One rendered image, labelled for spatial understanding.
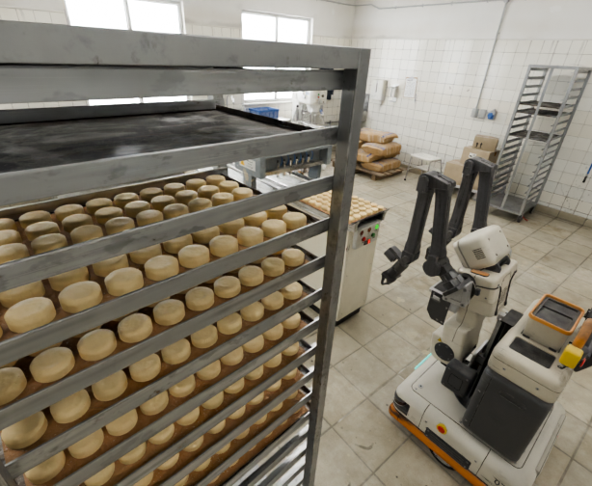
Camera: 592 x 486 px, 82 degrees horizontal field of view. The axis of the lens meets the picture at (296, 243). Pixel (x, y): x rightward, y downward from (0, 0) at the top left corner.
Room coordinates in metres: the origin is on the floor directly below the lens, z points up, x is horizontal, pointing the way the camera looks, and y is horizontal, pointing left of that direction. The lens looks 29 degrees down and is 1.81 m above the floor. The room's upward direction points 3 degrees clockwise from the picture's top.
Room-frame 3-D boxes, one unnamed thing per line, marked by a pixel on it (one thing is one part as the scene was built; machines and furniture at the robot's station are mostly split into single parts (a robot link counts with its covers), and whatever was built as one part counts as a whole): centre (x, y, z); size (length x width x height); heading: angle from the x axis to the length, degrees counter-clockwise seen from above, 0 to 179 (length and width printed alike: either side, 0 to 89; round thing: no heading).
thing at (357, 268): (2.30, -0.22, 0.45); 0.70 x 0.34 x 0.90; 43
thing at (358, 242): (2.04, -0.47, 0.77); 0.24 x 0.04 x 0.14; 133
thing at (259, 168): (2.67, 0.12, 1.01); 0.72 x 0.33 x 0.34; 133
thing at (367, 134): (6.16, -1.28, 0.62); 0.72 x 0.42 x 0.17; 46
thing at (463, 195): (1.69, -0.86, 1.18); 0.11 x 0.06 x 0.43; 133
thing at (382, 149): (5.96, -1.41, 0.47); 0.72 x 0.42 x 0.17; 135
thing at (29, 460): (0.44, 0.15, 1.32); 0.64 x 0.03 x 0.03; 134
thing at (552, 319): (1.12, -1.09, 0.87); 0.23 x 0.15 x 0.11; 133
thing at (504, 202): (4.45, -2.93, 0.93); 0.64 x 0.51 x 1.78; 133
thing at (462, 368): (1.28, -0.86, 0.45); 0.28 x 0.27 x 0.25; 133
